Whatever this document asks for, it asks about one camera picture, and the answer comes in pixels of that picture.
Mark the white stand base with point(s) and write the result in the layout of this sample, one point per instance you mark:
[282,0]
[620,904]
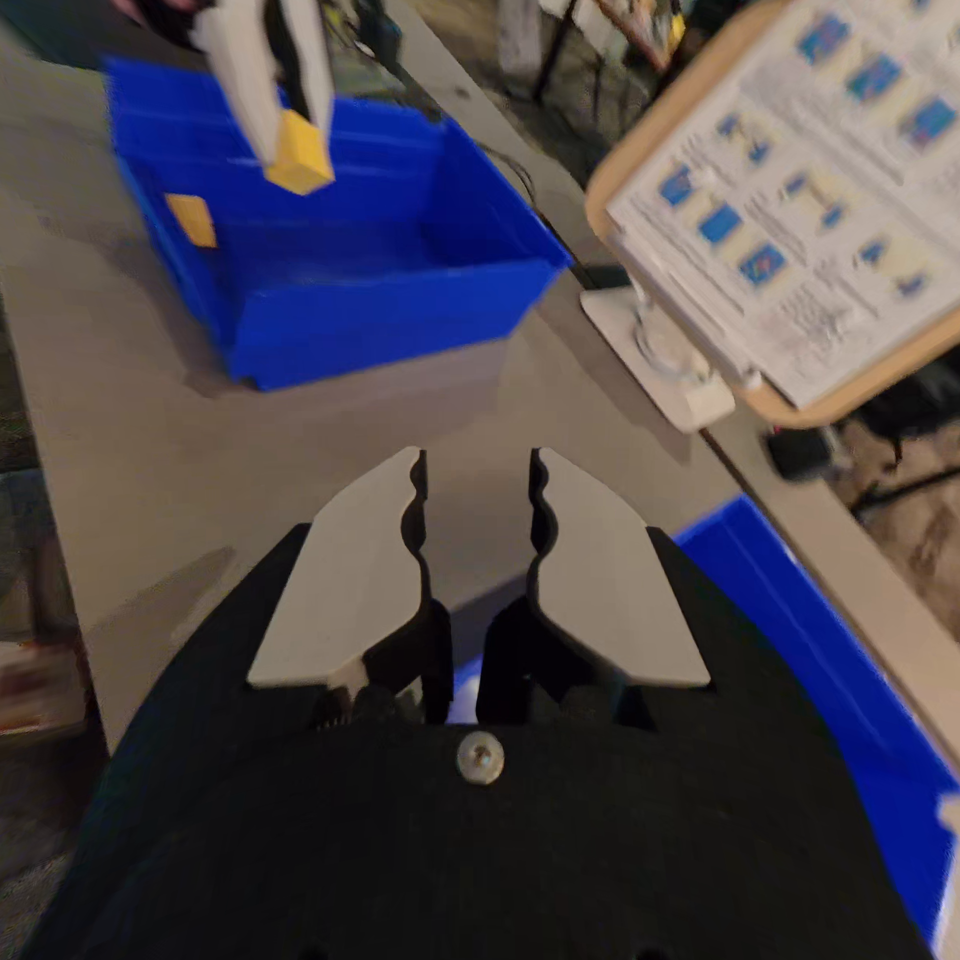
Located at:
[675,390]

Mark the yellow cube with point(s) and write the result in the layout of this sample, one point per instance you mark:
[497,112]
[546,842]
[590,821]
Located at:
[300,161]
[191,219]

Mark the grey desk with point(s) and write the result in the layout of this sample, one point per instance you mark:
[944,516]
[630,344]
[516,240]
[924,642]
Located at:
[225,465]

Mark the blue plastic bin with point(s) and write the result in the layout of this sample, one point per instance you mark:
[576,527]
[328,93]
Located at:
[360,315]
[825,675]

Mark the instruction sheet on wooden board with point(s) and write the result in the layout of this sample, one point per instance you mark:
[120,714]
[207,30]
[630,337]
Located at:
[596,199]

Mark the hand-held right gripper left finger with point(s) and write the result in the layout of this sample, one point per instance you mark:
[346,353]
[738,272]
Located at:
[345,592]

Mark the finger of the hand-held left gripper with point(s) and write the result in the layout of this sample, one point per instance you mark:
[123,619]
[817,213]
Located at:
[240,75]
[311,60]

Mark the small black device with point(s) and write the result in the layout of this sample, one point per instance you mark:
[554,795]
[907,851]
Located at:
[799,452]

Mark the printed instruction sheet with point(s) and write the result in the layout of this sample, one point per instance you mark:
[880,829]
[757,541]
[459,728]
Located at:
[787,225]

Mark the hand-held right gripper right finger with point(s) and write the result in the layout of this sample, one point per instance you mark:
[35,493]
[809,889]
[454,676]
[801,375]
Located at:
[622,600]

